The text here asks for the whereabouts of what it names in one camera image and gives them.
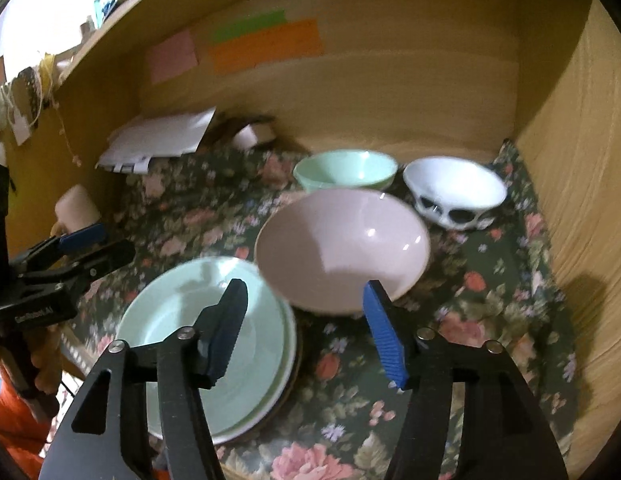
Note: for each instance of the person's left hand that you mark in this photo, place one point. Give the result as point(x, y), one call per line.
point(48, 360)

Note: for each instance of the brown plate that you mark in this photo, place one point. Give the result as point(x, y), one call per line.
point(300, 355)

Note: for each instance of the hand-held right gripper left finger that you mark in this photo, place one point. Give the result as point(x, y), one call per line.
point(223, 340)

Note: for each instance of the white paper tag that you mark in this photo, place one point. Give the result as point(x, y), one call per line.
point(24, 130)

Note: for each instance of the teal plate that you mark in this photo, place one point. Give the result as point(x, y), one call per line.
point(205, 340)

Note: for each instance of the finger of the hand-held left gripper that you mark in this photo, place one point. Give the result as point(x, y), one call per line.
point(83, 236)
point(105, 257)

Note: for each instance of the yellow headband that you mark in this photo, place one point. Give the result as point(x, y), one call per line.
point(49, 67)

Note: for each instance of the tape roll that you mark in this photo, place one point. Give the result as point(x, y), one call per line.
point(250, 136)

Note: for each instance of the pink bowl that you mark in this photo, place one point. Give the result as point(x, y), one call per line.
point(340, 245)

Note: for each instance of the patterned headband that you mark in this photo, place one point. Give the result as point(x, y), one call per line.
point(33, 90)

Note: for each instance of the floral tablecloth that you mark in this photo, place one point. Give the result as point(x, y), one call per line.
point(480, 310)

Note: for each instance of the green sticky note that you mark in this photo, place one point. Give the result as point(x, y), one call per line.
point(248, 25)

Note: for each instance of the person's orange clothing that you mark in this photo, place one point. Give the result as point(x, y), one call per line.
point(10, 425)

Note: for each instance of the stack of white papers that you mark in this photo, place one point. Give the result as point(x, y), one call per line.
point(160, 135)

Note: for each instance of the orange sticky note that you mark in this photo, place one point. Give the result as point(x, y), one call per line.
point(268, 47)

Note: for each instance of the white patterned bowl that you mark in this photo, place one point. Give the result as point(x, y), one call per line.
point(455, 185)

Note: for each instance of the pink sticky note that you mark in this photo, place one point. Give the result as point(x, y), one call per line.
point(173, 57)

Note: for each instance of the wooden shelf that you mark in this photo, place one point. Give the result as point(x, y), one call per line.
point(115, 35)

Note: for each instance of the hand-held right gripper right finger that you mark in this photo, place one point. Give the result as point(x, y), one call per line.
point(385, 335)

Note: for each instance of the teal bowl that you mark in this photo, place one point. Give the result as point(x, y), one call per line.
point(345, 170)

